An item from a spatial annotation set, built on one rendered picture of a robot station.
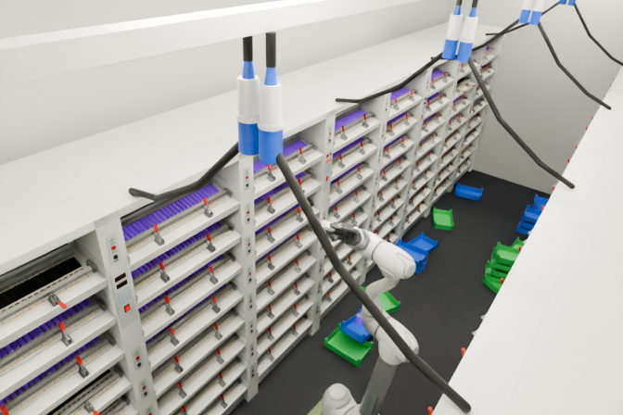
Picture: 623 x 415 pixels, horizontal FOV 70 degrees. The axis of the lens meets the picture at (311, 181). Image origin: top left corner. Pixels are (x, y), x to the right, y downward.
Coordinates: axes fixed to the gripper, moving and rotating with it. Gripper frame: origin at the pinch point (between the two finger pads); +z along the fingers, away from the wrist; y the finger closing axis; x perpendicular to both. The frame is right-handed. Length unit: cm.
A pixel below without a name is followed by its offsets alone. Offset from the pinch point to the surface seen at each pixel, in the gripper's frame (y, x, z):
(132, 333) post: -92, 17, 16
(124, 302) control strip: -81, 8, 28
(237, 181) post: -44, -42, -5
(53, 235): -64, -5, 67
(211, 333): -107, 10, -46
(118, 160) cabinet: -72, -50, 39
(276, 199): -53, -50, -50
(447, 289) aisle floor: -31, -17, -262
